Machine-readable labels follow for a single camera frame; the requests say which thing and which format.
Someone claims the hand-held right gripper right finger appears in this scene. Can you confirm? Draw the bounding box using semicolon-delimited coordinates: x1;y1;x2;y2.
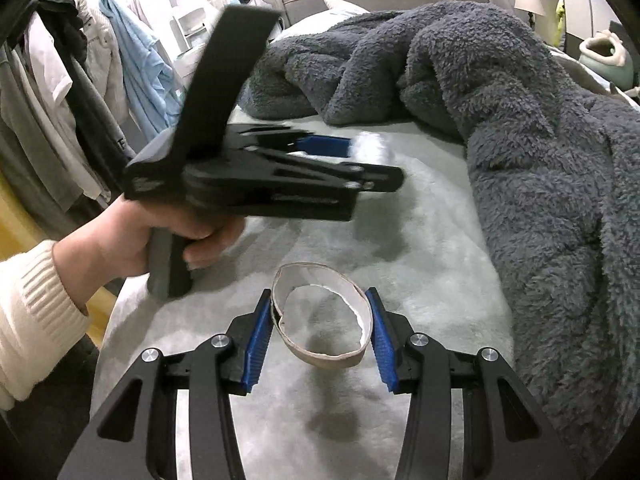
364;287;581;480

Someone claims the person's left forearm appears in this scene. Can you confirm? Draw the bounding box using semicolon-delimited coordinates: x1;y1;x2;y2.
0;240;91;403

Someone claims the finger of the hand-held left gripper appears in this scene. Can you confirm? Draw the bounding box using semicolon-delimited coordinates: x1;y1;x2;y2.
227;124;353;160
250;152;405;196

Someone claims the dark grey fleece blanket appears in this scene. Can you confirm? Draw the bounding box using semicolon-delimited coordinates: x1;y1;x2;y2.
240;0;640;461

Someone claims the grey hanging garment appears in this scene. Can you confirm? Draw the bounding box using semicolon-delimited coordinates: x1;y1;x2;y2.
0;45;76;211

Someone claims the teal ceramic vase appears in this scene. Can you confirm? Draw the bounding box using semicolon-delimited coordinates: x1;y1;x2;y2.
579;30;632;83

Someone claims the light blue hanging shirt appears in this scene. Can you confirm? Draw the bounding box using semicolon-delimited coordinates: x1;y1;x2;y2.
99;0;183;133

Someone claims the person's left hand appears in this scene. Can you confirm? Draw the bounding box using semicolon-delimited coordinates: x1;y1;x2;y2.
52;195;246;306

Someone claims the pale green plush bed cover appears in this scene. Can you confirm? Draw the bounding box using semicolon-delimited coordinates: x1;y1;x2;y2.
92;115;516;480

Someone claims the white cabinet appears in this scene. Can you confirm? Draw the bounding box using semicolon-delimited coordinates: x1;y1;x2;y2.
172;2;211;51

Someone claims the black hanging garment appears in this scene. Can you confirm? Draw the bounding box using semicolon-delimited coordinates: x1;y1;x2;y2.
37;0;136;161

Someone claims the white pillow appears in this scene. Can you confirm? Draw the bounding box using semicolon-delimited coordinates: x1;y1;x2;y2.
272;10;351;41
322;0;371;16

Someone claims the person's dark clothing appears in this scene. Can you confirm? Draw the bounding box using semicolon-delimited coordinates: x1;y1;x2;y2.
0;335;101;480

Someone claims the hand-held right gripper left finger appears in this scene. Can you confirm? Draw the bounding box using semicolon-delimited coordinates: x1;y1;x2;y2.
57;287;275;480

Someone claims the cardboard tape roll core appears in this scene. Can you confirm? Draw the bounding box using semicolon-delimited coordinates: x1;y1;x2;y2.
270;261;375;368

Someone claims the white hanging shirt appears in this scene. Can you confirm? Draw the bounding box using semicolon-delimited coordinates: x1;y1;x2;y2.
25;10;111;201

